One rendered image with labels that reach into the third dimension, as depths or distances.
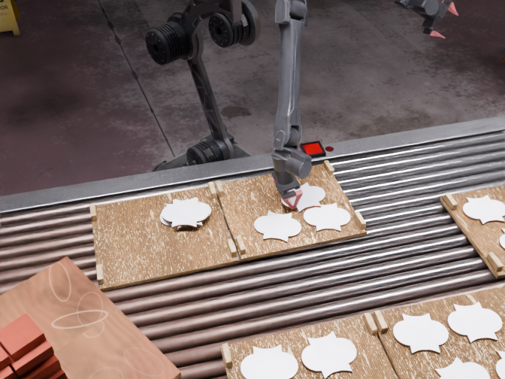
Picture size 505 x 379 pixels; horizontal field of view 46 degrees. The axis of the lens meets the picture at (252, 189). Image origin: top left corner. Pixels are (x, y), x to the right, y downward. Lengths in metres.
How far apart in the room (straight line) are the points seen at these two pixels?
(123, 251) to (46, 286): 0.29
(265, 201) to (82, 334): 0.75
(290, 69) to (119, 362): 0.95
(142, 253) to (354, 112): 2.51
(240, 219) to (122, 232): 0.37
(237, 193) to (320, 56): 2.81
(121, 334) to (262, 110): 2.72
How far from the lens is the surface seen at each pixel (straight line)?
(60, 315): 1.61
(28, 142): 4.01
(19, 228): 2.05
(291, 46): 1.82
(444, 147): 2.34
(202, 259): 1.80
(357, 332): 1.66
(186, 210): 1.90
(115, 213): 1.97
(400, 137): 2.34
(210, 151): 3.04
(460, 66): 4.78
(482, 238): 1.98
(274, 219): 1.89
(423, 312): 1.73
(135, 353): 1.50
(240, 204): 1.95
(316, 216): 1.91
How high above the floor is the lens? 2.28
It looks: 42 degrees down
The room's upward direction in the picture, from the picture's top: straight up
